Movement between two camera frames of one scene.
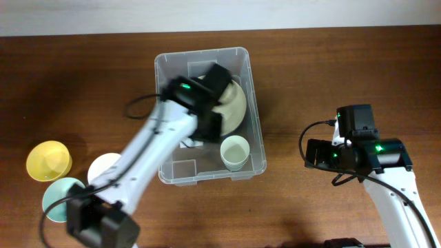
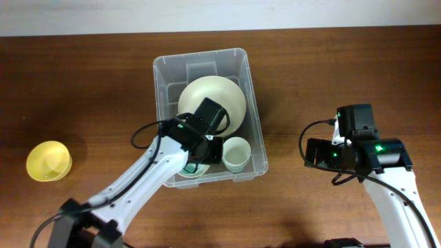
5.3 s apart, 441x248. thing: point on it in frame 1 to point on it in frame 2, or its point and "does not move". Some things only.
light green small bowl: [58, 189] to [193, 169]
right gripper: [322, 156] does not move
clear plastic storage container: [238, 153] does not move
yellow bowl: [49, 161] does not move
